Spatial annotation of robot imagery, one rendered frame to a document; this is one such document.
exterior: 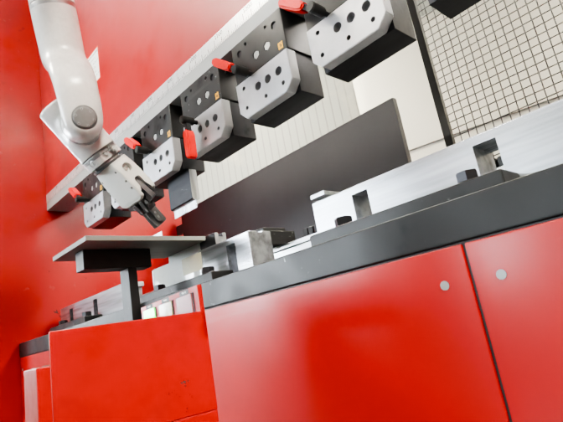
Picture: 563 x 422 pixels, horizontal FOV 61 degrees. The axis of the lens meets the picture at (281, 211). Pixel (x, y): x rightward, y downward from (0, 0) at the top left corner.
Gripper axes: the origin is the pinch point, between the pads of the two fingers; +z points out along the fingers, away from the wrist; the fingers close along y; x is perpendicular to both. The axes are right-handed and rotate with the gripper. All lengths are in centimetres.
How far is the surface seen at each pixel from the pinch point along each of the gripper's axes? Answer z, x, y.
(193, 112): -12.9, -16.7, -13.6
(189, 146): -7.9, -7.9, -15.7
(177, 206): 2.0, -8.4, 2.6
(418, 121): 82, -240, 50
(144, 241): 1.1, 10.4, -7.5
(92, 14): -56, -53, 33
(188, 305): 4, 33, -45
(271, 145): 45, -244, 174
